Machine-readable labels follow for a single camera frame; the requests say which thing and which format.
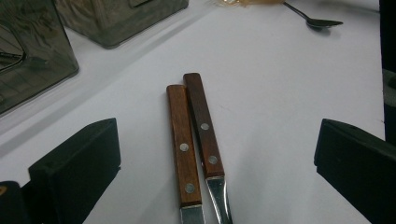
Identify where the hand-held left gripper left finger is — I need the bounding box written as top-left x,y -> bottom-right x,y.
21,117 -> 121,224

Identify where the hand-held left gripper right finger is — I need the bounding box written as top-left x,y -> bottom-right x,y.
313,118 -> 396,224

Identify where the steel spoon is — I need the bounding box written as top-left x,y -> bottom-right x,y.
282,1 -> 344,31

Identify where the smoked clear plastic bin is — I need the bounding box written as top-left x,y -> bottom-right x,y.
0,0 -> 79,116
54,0 -> 190,49

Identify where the wooden handled knife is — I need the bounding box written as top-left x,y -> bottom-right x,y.
165,83 -> 207,224

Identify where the wooden handled fork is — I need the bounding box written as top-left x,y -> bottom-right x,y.
182,72 -> 233,224

